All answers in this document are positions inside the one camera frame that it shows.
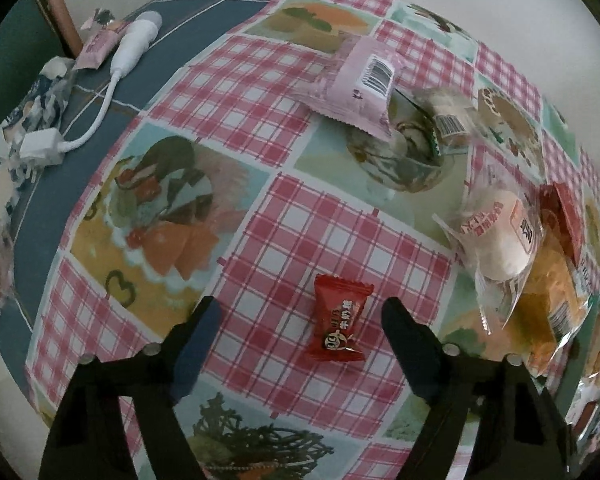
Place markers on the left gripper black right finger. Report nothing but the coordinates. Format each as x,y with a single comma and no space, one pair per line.
521,435

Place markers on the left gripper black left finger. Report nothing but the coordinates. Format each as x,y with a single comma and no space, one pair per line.
87,439

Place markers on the orange bread pack with barcode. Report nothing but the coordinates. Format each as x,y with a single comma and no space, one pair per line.
550,309

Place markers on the clear pack with white bun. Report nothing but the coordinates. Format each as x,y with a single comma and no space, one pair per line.
496,234

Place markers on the small red candy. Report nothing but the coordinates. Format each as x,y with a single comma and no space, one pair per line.
339,304

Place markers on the pink snack pack with barcode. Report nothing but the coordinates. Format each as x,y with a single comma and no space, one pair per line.
355,85

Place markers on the green white cracker pack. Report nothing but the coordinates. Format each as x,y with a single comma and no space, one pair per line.
584,412

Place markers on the red snack pack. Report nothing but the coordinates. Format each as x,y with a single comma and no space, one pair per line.
558,208

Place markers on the clear green-trim cookie pack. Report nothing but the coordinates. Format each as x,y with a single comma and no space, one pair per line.
452,120

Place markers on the crumpled blue white wrapper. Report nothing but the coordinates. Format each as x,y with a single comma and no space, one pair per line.
41,108

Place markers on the checkered cake-print tablecloth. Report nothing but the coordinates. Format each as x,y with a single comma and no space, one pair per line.
226,186

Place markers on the small pink sachet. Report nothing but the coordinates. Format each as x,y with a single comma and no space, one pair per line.
104,33

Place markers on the white charger with cable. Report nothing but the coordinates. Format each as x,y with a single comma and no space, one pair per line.
48,147

